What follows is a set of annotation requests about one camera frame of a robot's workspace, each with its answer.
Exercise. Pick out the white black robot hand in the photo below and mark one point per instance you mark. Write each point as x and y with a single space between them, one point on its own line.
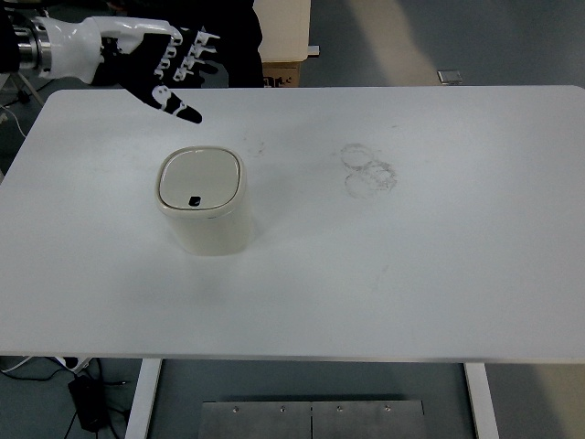
132 73

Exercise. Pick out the cream plastic lidded trash bin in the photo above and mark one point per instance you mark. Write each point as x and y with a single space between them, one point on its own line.
205 215

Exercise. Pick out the white side table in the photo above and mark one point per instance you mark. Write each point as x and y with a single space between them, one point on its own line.
23 89

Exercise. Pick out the brown cardboard box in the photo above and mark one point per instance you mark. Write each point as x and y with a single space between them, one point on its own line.
283 73

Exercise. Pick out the white table foot bar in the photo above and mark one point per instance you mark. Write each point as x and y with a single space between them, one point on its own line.
314 50

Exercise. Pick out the white power strip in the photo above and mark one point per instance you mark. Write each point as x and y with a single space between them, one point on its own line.
75 362

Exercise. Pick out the grey floor outlet plate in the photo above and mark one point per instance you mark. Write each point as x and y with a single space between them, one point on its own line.
450 76

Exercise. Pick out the white table leg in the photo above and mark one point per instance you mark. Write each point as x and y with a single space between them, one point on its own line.
482 402
144 398

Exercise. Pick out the black power adapter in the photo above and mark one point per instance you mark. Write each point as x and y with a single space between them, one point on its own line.
87 402

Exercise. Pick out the grey metal plate with screws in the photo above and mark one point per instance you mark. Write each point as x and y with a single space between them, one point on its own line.
311 420

